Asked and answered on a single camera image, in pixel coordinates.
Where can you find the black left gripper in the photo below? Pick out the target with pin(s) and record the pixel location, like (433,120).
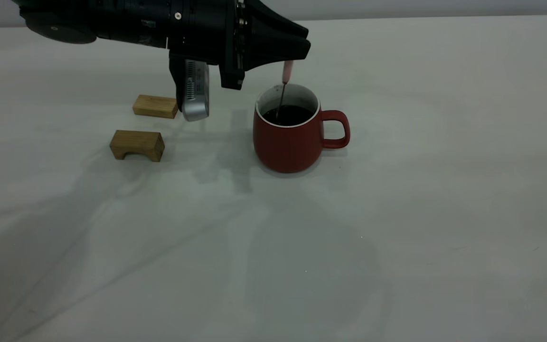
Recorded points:
(207,28)

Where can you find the red ceramic mug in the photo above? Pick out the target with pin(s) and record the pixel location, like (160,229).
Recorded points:
(287,149)

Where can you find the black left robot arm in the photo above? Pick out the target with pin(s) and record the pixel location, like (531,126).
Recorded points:
(112,19)

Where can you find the dark coffee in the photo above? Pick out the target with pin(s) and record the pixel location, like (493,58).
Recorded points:
(297,115)

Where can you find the flat wooden block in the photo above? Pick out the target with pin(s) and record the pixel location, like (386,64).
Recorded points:
(155,106)

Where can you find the arched wooden block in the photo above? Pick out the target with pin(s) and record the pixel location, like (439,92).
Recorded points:
(138,141)

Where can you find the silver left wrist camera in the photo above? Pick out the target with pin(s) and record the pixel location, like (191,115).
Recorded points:
(195,95)

